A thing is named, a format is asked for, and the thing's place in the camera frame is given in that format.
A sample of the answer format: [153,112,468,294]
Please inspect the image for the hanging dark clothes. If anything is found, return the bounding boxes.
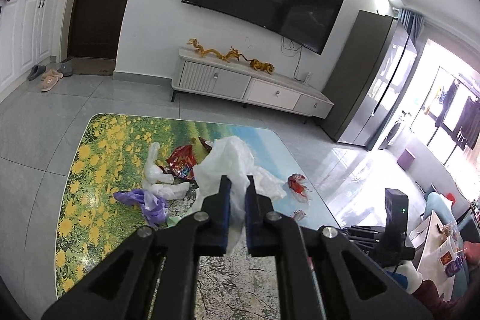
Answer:
[434,79,479,150]

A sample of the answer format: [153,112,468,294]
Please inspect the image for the white coffee table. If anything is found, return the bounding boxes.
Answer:
[408,211,466,301]

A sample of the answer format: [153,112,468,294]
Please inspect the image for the purple cup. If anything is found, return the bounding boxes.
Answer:
[445,256,465,278]

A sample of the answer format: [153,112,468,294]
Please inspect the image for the washing machine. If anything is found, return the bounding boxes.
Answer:
[378,110,407,150]

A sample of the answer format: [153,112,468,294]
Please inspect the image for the purple plastic bag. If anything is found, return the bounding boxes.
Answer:
[113,188,168,227]

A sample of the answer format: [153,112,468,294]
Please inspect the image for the grey refrigerator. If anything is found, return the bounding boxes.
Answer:
[320,10,416,149]

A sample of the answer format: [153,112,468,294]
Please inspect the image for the red white fries box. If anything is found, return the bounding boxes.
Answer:
[436,237,456,268]

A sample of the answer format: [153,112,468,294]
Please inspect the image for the white TV cabinet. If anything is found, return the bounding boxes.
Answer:
[172,48,334,118]

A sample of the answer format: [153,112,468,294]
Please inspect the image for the white plastic bag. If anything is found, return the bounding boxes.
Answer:
[190,136,287,253]

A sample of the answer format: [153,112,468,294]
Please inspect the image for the teal sofa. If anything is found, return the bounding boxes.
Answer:
[422,192,479,300]

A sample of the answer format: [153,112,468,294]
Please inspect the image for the golden dragon ornament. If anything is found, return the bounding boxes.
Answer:
[186,38,274,75]

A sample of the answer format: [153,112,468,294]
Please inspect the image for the beige slipper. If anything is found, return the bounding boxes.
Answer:
[41,69,64,93]

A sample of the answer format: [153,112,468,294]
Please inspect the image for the small red wrapper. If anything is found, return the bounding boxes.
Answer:
[287,173,310,203]

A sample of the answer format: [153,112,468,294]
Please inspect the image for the purple stool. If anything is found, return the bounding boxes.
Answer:
[397,149,416,171]

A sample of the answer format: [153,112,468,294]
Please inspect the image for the floral glass table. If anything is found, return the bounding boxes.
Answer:
[54,112,343,320]

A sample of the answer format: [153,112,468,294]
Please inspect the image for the grey slipper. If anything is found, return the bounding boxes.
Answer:
[28,65,47,81]

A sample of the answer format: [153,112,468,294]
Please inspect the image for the red snack wrapper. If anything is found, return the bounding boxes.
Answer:
[160,137,213,181]

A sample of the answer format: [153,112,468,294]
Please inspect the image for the white crumpled bag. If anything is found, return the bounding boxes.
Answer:
[142,142,190,201]

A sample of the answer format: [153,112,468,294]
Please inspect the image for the white shoe cabinet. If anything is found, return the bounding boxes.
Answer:
[1,0,58,100]

